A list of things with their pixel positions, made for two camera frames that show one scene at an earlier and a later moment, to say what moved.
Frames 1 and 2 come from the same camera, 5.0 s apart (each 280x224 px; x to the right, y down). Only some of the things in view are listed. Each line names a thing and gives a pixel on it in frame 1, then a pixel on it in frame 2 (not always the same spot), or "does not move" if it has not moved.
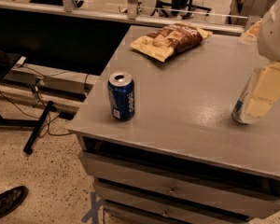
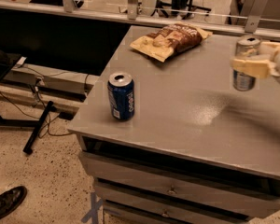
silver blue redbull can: (241, 108) to (245, 47)
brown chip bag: (170, 38) does not move
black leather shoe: (6, 202) does not move
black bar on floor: (29, 145) does not move
